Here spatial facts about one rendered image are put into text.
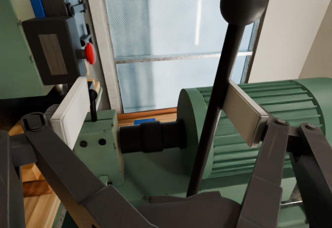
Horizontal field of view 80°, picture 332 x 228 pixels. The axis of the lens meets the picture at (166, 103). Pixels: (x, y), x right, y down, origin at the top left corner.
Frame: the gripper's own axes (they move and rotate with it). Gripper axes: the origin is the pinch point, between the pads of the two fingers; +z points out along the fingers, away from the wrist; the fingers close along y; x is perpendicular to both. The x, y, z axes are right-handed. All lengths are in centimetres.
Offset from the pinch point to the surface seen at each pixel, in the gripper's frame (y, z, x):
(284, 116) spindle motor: 22.1, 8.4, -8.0
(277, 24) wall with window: 118, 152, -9
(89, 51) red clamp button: -8.3, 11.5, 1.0
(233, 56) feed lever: 6.2, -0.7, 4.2
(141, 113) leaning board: 3, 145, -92
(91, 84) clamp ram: -10.4, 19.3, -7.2
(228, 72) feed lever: 6.1, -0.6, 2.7
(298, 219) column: 31.5, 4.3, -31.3
